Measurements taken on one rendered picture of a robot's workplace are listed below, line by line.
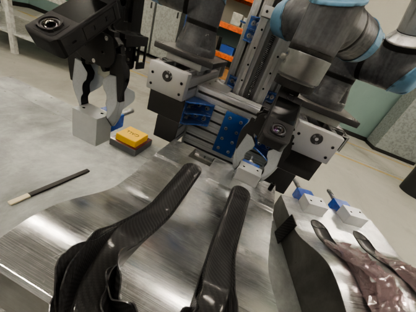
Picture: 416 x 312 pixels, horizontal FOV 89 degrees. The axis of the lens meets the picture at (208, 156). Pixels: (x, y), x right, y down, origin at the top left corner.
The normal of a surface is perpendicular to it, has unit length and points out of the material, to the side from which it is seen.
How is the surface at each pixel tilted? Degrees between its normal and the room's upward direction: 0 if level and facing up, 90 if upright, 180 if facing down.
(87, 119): 90
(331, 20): 90
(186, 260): 26
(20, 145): 0
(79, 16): 31
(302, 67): 90
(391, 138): 90
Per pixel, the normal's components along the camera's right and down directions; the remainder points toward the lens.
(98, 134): 0.90, 0.43
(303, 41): -0.70, 0.16
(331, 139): -0.29, 0.42
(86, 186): 0.31, -0.80
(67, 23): 0.14, -0.46
